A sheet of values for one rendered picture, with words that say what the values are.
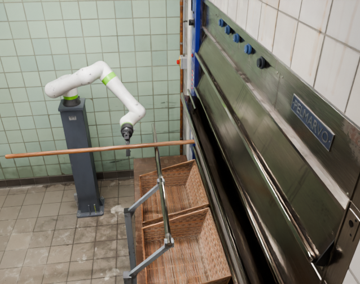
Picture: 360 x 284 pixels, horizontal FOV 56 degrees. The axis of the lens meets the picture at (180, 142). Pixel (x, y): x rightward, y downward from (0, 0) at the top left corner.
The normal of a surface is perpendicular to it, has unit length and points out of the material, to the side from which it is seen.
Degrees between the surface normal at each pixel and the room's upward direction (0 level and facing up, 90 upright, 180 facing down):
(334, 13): 90
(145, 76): 90
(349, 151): 90
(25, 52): 90
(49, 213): 0
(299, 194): 70
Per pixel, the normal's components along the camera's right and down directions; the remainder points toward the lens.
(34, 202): 0.00, -0.85
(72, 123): 0.15, 0.52
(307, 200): -0.93, -0.22
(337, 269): -0.99, 0.07
